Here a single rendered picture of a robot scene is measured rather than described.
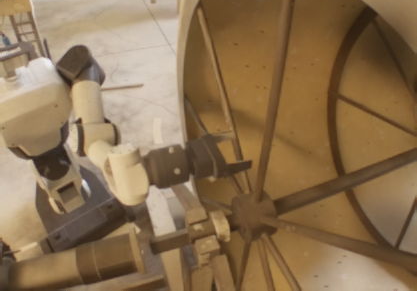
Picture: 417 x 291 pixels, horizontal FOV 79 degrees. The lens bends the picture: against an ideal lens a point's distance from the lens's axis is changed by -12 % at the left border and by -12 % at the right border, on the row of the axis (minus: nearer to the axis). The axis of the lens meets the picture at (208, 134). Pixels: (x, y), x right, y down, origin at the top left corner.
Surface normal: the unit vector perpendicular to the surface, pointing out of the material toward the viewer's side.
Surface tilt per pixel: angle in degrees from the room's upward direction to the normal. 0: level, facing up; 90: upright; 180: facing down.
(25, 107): 56
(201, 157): 5
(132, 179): 65
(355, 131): 49
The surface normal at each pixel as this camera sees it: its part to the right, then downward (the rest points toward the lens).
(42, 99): 0.55, 0.04
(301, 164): 0.25, -0.14
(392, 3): -0.94, 0.21
